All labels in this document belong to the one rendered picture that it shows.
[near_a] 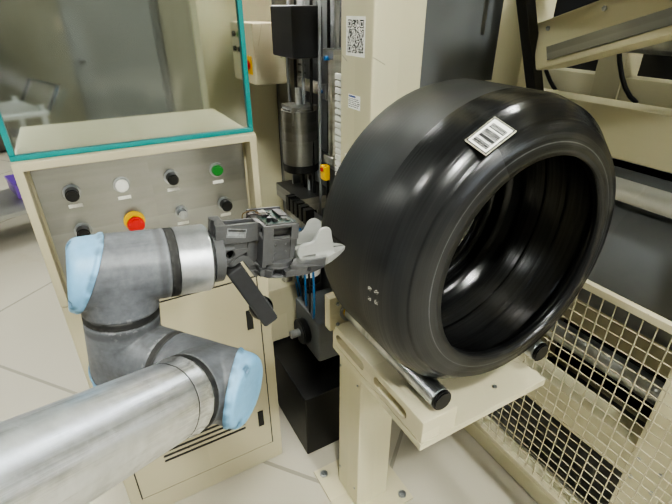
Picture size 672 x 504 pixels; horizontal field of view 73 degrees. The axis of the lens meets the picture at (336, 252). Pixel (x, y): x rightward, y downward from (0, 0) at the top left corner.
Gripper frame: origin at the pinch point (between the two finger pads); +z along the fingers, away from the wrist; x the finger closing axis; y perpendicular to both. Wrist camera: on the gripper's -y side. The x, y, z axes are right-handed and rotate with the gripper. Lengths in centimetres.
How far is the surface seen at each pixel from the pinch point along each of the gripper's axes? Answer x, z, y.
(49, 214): 64, -41, -14
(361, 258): -1.7, 3.9, -0.9
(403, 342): -9.4, 9.2, -13.6
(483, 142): -10.1, 15.9, 19.5
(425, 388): -7.4, 19.3, -28.6
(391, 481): 28, 54, -115
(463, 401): -7, 33, -38
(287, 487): 46, 20, -121
